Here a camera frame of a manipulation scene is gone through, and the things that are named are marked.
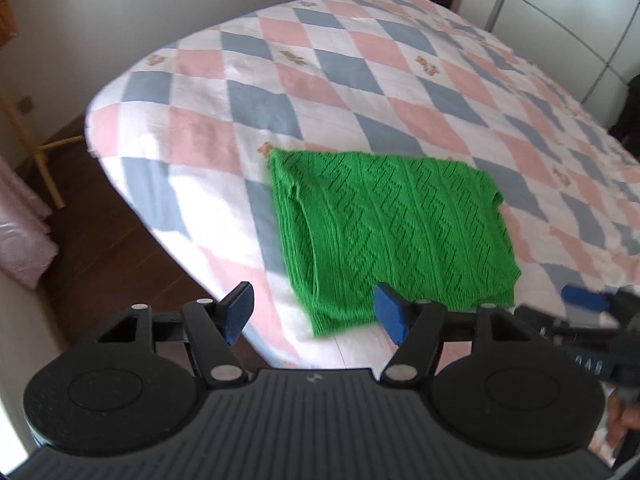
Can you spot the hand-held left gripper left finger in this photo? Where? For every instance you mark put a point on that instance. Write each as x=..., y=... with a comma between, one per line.
x=235, y=312

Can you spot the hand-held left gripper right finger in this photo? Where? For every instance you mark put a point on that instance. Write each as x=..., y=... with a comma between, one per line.
x=392, y=312

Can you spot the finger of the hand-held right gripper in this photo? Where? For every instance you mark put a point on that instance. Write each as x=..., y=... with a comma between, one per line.
x=542, y=322
x=582, y=298

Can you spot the green knitted sweater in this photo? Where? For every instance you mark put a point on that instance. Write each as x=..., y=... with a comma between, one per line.
x=390, y=220

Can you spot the wooden clothes rack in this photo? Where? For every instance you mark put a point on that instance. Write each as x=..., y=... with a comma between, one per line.
x=42, y=160

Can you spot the person's right hand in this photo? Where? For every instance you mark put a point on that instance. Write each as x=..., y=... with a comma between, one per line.
x=620, y=420

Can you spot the checkered bear print bed quilt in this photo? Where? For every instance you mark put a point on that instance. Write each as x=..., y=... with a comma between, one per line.
x=350, y=110

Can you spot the pink patterned curtain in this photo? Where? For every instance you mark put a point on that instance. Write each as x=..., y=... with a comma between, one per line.
x=25, y=245

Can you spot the white wardrobe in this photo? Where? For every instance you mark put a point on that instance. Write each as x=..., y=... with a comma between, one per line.
x=550, y=0

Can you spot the brown hanging cloth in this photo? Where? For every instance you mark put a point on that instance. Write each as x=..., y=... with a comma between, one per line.
x=5, y=15

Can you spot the wall socket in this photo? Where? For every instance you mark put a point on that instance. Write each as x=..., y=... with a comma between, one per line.
x=24, y=105

